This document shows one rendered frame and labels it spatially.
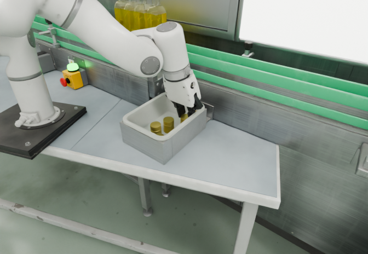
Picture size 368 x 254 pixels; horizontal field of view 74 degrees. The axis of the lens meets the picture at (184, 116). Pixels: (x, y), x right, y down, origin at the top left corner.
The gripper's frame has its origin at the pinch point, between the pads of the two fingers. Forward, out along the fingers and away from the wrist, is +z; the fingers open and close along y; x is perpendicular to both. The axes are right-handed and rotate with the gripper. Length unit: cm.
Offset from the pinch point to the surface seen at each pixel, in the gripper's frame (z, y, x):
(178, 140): 1.2, -4.0, 9.8
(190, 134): 3.9, -3.9, 4.5
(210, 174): 5.2, -16.2, 12.8
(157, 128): -1.0, 3.4, 10.2
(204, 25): -11.4, 13.2, -33.6
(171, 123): 0.5, 1.9, 5.6
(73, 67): -4, 57, 2
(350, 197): 43, -52, -23
